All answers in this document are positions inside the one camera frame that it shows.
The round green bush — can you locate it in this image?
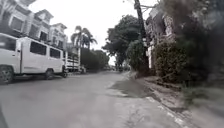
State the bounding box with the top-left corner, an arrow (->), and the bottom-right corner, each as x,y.
153,39 -> 188,84

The leaning utility pole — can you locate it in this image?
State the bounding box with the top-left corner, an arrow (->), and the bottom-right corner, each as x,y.
133,0 -> 151,76

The white van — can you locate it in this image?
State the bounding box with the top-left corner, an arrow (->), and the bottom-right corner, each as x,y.
0,32 -> 69,85

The large green tree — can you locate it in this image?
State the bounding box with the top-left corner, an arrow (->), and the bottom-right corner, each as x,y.
101,14 -> 144,71

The pale building behind bushes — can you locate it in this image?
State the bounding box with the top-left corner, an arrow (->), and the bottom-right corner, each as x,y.
144,2 -> 176,70

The small green bush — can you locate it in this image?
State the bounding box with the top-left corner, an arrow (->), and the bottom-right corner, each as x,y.
125,39 -> 146,72

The palm tree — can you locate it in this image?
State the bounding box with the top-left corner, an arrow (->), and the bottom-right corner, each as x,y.
70,25 -> 98,51

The dark tall tree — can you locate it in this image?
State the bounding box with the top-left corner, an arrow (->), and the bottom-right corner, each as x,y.
163,0 -> 224,88

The white truck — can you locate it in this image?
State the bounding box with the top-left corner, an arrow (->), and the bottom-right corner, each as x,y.
63,46 -> 87,75

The dark hedge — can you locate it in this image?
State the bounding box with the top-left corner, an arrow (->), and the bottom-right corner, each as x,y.
79,47 -> 111,73

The dirt and grass verge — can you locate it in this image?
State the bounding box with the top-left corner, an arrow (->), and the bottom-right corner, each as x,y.
111,70 -> 224,128

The pale multi-storey building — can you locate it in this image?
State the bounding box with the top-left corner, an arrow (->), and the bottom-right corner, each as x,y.
0,0 -> 69,51

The grey concrete road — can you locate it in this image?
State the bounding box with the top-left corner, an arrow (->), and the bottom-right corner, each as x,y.
0,70 -> 188,128

